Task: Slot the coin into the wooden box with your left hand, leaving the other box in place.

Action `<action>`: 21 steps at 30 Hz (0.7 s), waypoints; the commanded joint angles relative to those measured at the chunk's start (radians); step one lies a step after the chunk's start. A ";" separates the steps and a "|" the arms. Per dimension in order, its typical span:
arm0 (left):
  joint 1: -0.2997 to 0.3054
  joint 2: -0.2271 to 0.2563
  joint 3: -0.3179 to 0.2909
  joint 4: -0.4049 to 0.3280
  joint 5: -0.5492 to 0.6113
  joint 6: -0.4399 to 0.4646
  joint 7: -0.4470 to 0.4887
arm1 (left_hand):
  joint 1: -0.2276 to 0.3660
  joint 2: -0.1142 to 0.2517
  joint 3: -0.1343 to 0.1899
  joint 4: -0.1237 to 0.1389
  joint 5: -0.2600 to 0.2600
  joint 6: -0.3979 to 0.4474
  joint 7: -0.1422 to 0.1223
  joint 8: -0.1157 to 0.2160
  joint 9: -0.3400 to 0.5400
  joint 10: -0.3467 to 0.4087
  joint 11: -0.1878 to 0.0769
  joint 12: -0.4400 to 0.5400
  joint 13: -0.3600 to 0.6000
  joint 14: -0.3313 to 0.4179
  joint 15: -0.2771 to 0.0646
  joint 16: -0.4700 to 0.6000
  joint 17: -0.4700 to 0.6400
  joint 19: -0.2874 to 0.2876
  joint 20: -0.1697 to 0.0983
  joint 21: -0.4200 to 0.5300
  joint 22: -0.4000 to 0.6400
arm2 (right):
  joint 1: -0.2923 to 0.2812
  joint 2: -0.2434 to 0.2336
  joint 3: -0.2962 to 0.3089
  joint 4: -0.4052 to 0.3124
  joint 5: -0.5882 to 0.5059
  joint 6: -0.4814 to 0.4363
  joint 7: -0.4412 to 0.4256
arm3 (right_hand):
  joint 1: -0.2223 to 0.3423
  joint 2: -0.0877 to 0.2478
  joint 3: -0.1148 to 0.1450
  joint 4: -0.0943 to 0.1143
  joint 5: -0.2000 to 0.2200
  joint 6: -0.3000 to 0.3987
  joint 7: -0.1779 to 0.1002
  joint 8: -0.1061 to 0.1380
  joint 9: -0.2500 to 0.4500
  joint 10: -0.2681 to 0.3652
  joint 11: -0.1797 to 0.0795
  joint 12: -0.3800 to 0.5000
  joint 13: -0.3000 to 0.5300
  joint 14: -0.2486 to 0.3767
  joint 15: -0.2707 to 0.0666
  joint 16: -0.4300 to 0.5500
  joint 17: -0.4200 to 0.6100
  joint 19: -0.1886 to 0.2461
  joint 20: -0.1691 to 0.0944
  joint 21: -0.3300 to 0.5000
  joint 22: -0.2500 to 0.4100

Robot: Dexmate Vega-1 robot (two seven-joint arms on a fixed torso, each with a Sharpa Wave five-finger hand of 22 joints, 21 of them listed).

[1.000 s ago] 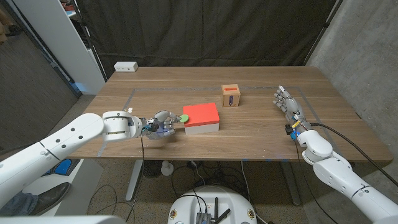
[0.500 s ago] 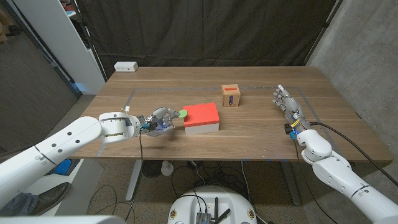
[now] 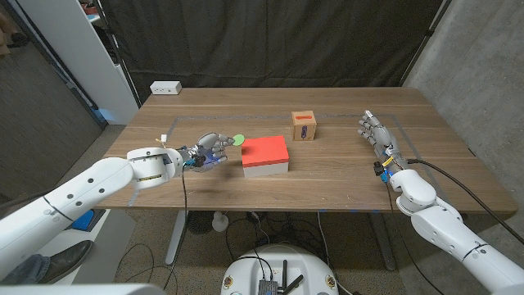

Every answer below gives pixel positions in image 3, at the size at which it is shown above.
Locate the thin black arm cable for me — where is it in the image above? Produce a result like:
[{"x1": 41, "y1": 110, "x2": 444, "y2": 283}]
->
[
  {"x1": 383, "y1": 182, "x2": 446, "y2": 295},
  {"x1": 162, "y1": 166, "x2": 189, "y2": 291}
]

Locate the person's blue jeans leg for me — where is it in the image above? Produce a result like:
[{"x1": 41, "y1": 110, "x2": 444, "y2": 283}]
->
[{"x1": 0, "y1": 253, "x2": 45, "y2": 286}]

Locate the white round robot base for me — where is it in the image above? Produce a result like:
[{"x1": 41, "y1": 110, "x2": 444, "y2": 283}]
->
[{"x1": 220, "y1": 244, "x2": 340, "y2": 295}]

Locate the white cabinet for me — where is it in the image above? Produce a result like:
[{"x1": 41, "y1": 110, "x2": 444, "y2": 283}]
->
[{"x1": 16, "y1": 0, "x2": 139, "y2": 125}]

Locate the grey table leg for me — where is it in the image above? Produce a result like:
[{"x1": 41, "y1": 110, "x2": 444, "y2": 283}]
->
[{"x1": 368, "y1": 211, "x2": 397, "y2": 271}]

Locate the red and white box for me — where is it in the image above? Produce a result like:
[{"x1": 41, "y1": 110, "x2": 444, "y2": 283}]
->
[{"x1": 241, "y1": 135, "x2": 290, "y2": 179}]

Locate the wooden box with red slot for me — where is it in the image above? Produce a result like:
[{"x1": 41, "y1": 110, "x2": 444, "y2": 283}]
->
[{"x1": 291, "y1": 110, "x2": 318, "y2": 142}]

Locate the white power outlet box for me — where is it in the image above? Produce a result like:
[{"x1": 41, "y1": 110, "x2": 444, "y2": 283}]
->
[{"x1": 149, "y1": 80, "x2": 183, "y2": 96}]

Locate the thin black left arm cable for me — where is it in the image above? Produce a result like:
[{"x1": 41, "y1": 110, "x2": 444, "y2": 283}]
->
[{"x1": 162, "y1": 166, "x2": 189, "y2": 291}]

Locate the white robot torso edge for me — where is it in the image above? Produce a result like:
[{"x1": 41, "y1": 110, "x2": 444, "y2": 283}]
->
[{"x1": 0, "y1": 284, "x2": 165, "y2": 295}]

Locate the black curtain backdrop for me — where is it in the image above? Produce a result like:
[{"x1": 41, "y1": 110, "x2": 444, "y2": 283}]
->
[{"x1": 97, "y1": 0, "x2": 451, "y2": 106}]

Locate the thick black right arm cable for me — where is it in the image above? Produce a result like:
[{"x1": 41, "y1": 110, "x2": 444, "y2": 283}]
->
[{"x1": 407, "y1": 158, "x2": 524, "y2": 245}]

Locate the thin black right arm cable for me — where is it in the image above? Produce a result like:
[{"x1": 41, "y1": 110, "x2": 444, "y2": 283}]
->
[{"x1": 383, "y1": 182, "x2": 446, "y2": 295}]

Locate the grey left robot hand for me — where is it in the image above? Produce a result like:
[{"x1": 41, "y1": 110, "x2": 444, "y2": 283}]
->
[{"x1": 178, "y1": 131, "x2": 237, "y2": 173}]

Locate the blue foot pedal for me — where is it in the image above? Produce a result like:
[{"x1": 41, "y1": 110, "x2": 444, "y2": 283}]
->
[{"x1": 71, "y1": 209, "x2": 95, "y2": 233}]

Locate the white floor cable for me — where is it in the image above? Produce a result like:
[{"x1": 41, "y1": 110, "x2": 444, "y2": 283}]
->
[{"x1": 316, "y1": 211, "x2": 332, "y2": 267}]

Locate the black leather shoe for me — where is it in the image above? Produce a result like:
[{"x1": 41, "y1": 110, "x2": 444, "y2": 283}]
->
[{"x1": 38, "y1": 239, "x2": 94, "y2": 284}]

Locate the black floor cable tangle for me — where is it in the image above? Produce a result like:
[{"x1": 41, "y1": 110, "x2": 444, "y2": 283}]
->
[{"x1": 224, "y1": 211, "x2": 328, "y2": 257}]

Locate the black tilted antenna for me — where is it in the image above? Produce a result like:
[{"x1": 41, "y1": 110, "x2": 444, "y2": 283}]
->
[{"x1": 282, "y1": 274, "x2": 305, "y2": 295}]

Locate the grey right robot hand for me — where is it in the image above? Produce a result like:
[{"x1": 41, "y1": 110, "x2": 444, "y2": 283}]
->
[{"x1": 357, "y1": 109, "x2": 407, "y2": 171}]

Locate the white floor platform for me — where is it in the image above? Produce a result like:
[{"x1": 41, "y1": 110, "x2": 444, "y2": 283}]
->
[{"x1": 34, "y1": 208, "x2": 138, "y2": 285}]

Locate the white table leg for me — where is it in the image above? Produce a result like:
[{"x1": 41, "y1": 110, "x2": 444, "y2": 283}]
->
[{"x1": 165, "y1": 210, "x2": 189, "y2": 266}]

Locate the black small fan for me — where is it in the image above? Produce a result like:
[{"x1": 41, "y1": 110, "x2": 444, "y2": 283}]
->
[{"x1": 187, "y1": 211, "x2": 214, "y2": 236}]

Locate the white bulb-shaped object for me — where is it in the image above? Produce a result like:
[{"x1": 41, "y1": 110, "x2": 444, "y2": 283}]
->
[{"x1": 211, "y1": 211, "x2": 230, "y2": 234}]

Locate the grey tape outline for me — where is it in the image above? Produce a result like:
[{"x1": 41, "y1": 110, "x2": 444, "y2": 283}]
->
[{"x1": 127, "y1": 113, "x2": 451, "y2": 208}]

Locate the black backdrop stand pole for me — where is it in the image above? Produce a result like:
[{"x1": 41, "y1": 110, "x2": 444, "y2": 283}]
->
[
  {"x1": 93, "y1": 0, "x2": 142, "y2": 108},
  {"x1": 398, "y1": 0, "x2": 453, "y2": 88}
]

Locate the grey electronics box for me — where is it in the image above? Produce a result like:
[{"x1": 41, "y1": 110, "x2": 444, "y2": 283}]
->
[{"x1": 257, "y1": 279, "x2": 279, "y2": 295}]

